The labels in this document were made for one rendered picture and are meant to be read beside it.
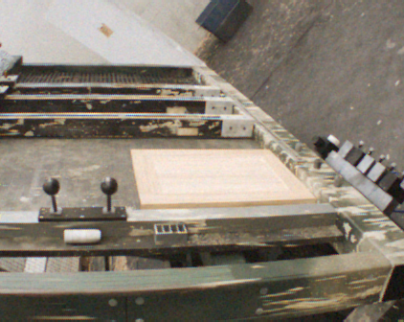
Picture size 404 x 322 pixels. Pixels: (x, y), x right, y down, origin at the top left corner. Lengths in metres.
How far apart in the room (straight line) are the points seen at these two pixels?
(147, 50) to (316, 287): 4.46
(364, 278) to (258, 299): 0.24
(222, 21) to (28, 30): 2.89
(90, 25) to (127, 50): 0.53
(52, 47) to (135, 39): 1.90
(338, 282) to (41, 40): 6.10
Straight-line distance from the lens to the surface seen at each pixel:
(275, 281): 0.81
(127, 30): 5.05
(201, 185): 1.20
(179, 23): 6.50
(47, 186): 0.87
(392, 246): 1.01
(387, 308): 1.07
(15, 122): 1.60
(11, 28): 6.69
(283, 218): 1.06
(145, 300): 0.77
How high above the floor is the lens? 1.66
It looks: 24 degrees down
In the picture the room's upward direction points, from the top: 58 degrees counter-clockwise
